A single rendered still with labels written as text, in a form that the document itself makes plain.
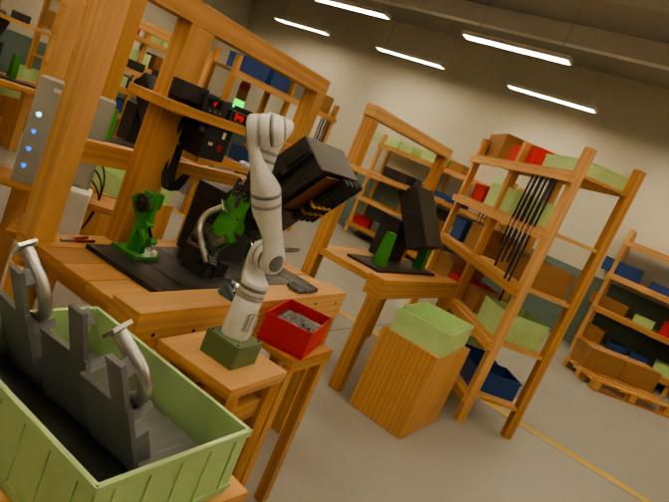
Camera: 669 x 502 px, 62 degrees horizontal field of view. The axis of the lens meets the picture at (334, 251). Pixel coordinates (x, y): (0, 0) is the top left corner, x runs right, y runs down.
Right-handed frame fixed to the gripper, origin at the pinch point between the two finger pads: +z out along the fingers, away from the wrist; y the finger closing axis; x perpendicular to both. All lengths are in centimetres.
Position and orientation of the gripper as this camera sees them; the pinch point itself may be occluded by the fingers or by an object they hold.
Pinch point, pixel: (245, 211)
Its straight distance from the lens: 195.4
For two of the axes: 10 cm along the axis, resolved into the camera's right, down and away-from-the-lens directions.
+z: -3.8, 9.1, 1.7
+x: -4.6, -0.2, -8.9
